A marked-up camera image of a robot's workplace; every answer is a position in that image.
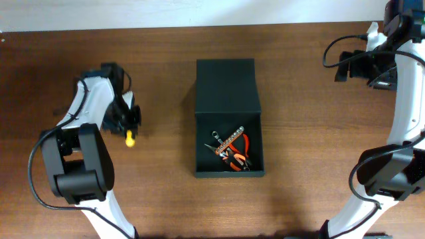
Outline orange socket bit rail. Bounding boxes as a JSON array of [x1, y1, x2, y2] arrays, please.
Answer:
[[212, 126, 244, 155]]

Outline black storage box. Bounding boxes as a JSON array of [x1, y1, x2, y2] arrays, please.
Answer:
[[195, 58, 265, 178]]

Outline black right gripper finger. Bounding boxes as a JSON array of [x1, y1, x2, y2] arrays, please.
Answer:
[[335, 51, 353, 82], [367, 67, 397, 91]]

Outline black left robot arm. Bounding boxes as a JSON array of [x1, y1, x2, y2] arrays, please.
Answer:
[[29, 62, 141, 238]]

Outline silver ring spanner wrench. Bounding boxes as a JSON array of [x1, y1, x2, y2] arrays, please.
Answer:
[[211, 131, 252, 171]]

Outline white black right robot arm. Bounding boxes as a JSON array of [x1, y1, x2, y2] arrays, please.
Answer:
[[319, 0, 424, 238]]

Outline orange black handled pliers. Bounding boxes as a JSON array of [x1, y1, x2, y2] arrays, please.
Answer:
[[205, 144, 250, 171]]

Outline yellow black screwdriver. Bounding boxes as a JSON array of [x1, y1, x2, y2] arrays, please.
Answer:
[[125, 129, 135, 147]]

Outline red handled small cutters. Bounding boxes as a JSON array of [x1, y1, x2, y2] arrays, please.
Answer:
[[233, 133, 252, 167]]

